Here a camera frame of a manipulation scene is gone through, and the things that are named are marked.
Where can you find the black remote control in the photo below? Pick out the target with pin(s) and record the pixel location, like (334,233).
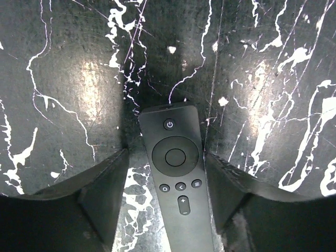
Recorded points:
(173,143)

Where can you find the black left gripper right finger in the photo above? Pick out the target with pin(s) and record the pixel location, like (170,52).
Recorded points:
(252,215)

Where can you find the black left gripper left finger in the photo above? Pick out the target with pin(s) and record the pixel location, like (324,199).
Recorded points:
(78,214)

